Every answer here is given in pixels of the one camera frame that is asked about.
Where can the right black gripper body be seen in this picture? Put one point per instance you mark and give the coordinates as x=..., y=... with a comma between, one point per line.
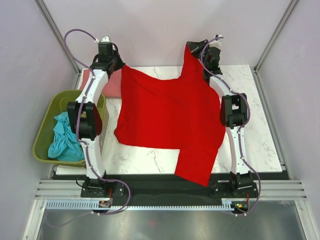
x=197, y=51

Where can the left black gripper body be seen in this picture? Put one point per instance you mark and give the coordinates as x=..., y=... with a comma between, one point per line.
x=117, y=64

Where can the red t shirt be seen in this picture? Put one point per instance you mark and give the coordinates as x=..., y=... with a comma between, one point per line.
x=177, y=114

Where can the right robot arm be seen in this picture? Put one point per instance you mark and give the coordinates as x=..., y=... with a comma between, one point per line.
x=234, y=112

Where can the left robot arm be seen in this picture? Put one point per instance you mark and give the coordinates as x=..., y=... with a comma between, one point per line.
x=84, y=118

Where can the folded pink t shirt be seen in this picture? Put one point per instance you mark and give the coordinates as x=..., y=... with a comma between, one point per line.
x=113, y=87

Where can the olive green laundry basket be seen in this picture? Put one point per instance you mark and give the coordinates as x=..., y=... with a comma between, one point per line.
x=45, y=134

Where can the teal t shirt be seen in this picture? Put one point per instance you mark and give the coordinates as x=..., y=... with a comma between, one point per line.
x=65, y=146

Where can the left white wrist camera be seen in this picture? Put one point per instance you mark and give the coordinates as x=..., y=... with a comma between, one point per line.
x=105, y=39

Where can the right aluminium frame post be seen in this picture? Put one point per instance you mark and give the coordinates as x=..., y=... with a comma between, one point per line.
x=291, y=7

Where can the aluminium frame post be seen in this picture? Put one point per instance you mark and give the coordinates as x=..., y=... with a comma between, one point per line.
x=56, y=32
x=291, y=7

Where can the left aluminium frame post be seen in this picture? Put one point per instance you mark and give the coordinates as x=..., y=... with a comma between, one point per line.
x=56, y=32

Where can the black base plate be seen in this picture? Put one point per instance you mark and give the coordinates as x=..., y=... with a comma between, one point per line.
x=162, y=190

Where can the white slotted cable duct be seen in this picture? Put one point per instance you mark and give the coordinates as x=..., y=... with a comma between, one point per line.
x=97, y=205

